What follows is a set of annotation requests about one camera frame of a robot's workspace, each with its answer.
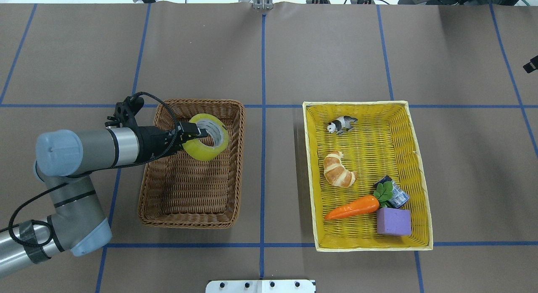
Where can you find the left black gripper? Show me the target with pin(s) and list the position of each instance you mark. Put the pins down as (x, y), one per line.
(150, 142)

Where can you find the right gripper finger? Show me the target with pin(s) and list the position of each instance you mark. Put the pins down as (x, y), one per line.
(532, 65)

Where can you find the toy orange carrot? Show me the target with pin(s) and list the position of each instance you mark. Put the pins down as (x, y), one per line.
(364, 205)

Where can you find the purple foam block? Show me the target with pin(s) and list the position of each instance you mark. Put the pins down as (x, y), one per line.
(395, 222)

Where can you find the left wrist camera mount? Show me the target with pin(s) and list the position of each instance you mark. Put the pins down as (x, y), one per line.
(125, 113)

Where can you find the yellow clear tape roll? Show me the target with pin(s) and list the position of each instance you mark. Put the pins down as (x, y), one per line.
(216, 130)

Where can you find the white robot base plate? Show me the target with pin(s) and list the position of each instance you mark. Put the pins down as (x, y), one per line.
(262, 286)

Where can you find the toy panda figure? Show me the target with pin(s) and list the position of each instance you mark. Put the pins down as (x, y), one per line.
(341, 124)

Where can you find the toy croissant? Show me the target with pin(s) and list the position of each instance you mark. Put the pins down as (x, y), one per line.
(335, 173)

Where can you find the small blue white packet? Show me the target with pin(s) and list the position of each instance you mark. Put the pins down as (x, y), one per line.
(399, 196)

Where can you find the yellow wicker basket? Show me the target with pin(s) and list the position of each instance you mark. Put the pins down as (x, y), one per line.
(383, 142)

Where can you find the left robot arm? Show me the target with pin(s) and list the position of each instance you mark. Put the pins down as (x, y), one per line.
(64, 161)

